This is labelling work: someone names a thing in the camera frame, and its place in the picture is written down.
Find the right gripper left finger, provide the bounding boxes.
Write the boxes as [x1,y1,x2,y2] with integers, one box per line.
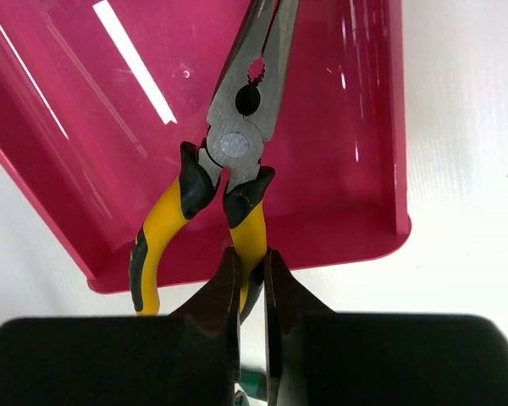
[168,248,240,405]

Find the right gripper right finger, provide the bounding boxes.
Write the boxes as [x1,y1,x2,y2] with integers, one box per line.
[263,249,334,405]

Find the yellow needle-nose pliers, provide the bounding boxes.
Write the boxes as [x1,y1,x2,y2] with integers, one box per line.
[129,1,300,319]

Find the pink top drawer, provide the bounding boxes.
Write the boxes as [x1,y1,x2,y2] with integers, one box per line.
[0,1,411,294]

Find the green flush cutters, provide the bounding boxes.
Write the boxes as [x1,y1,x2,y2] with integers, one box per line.
[234,368,268,405]

